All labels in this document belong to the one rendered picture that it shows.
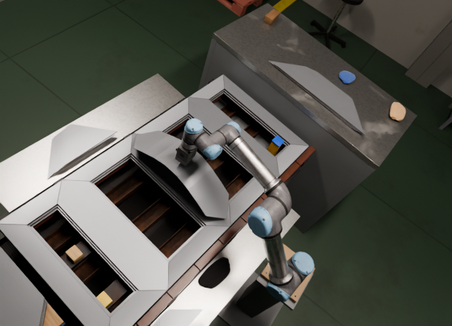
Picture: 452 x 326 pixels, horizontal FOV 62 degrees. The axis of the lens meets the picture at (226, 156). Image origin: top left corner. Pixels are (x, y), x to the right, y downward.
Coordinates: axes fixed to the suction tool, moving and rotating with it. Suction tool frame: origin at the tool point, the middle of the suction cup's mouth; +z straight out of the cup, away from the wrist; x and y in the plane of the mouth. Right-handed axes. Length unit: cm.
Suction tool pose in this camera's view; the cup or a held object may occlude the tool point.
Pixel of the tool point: (183, 162)
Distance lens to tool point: 187.6
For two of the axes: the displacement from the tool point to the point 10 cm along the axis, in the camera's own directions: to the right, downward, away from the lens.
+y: -5.3, 6.3, -5.7
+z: -2.4, 5.3, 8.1
